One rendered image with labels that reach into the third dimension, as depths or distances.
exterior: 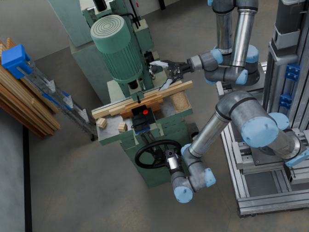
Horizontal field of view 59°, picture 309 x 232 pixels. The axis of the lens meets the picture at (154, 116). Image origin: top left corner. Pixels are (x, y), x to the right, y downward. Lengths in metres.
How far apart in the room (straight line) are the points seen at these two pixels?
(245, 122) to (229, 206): 1.40
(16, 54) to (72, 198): 1.33
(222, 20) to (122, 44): 0.56
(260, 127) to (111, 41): 0.74
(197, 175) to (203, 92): 1.72
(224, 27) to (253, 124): 0.76
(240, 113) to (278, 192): 1.21
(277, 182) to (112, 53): 1.46
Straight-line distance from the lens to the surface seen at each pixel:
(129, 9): 1.65
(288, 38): 1.36
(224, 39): 1.66
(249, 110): 1.02
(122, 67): 1.41
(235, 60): 1.45
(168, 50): 3.42
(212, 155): 2.50
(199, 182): 1.26
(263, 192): 2.16
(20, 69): 2.21
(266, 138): 1.04
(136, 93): 1.61
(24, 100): 2.86
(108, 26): 1.36
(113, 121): 1.75
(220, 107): 1.11
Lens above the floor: 2.24
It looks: 53 degrees down
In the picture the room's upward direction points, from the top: 22 degrees counter-clockwise
